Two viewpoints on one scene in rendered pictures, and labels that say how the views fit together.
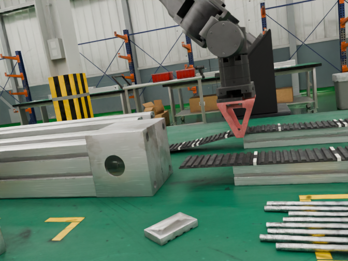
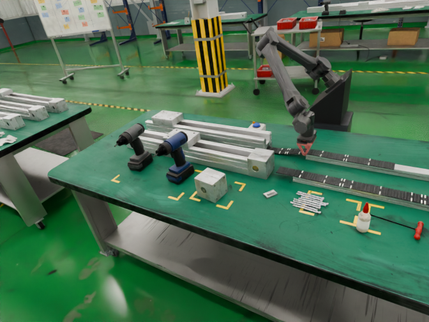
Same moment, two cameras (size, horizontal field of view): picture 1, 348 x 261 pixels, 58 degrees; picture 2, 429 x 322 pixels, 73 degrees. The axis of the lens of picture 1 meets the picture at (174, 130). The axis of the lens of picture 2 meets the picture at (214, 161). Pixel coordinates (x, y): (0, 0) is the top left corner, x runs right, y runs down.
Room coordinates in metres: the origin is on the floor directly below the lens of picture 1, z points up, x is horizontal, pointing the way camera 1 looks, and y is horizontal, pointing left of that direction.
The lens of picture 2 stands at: (-0.65, -0.07, 1.57)
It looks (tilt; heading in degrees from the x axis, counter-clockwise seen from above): 32 degrees down; 18
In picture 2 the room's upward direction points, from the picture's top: 9 degrees counter-clockwise
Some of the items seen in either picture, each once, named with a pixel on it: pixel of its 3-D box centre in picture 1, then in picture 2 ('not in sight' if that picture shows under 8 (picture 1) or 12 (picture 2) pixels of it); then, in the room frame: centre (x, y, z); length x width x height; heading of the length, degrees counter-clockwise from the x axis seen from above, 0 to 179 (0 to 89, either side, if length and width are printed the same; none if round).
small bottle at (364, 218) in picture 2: not in sight; (364, 216); (0.15, -0.30, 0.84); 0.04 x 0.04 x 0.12
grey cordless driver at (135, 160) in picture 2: not in sight; (133, 150); (0.47, 0.71, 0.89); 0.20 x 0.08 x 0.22; 168
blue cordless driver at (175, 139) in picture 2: not in sight; (172, 160); (0.38, 0.46, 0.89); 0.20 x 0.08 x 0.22; 156
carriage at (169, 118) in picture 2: not in sight; (168, 119); (0.87, 0.67, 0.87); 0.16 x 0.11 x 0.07; 72
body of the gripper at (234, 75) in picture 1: (234, 75); (307, 130); (0.61, -0.13, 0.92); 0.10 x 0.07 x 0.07; 162
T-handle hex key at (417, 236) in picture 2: not in sight; (394, 222); (0.18, -0.41, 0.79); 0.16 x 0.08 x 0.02; 65
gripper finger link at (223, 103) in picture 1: (237, 112); (305, 145); (0.60, -0.13, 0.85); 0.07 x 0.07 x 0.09; 72
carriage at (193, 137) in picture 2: not in sight; (182, 140); (0.61, 0.49, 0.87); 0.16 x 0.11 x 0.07; 72
